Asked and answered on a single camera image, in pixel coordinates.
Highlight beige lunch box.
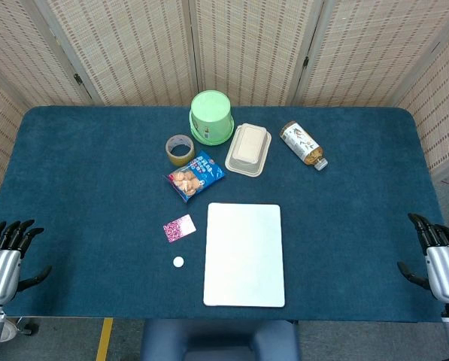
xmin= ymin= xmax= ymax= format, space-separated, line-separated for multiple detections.
xmin=224 ymin=123 xmax=273 ymax=178

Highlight white magnetic board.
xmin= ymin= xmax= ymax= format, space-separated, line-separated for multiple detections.
xmin=202 ymin=202 xmax=286 ymax=308

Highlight green plastic bucket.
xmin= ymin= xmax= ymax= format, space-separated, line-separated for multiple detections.
xmin=189 ymin=90 xmax=235 ymax=147

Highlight yellow tape roll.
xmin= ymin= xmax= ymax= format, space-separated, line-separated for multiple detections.
xmin=165 ymin=134 xmax=196 ymax=167

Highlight blue felt table cloth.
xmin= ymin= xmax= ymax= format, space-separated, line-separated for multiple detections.
xmin=0 ymin=105 xmax=449 ymax=323

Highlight tea bottle with label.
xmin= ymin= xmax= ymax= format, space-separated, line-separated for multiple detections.
xmin=279 ymin=120 xmax=329 ymax=171

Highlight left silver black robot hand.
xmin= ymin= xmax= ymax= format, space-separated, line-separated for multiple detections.
xmin=0 ymin=220 xmax=53 ymax=305

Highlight blue snack bag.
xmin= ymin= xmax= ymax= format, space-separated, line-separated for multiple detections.
xmin=165 ymin=150 xmax=226 ymax=204

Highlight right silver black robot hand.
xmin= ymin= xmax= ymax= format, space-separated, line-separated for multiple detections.
xmin=396 ymin=213 xmax=449 ymax=304

